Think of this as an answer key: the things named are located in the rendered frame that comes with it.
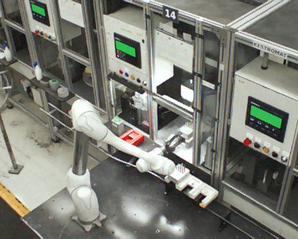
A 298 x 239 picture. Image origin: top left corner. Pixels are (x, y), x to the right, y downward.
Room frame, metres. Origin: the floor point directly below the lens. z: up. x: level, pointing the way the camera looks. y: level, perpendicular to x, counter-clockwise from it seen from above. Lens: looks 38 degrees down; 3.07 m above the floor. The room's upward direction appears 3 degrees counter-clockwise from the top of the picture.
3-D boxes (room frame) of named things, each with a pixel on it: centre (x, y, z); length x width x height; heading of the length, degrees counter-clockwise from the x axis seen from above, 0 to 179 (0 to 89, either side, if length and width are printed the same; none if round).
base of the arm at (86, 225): (1.93, 0.45, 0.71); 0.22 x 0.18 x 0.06; 45
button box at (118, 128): (2.61, 0.24, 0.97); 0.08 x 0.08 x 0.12; 45
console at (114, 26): (2.71, 0.06, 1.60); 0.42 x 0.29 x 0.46; 45
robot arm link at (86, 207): (1.95, 0.47, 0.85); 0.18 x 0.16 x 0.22; 22
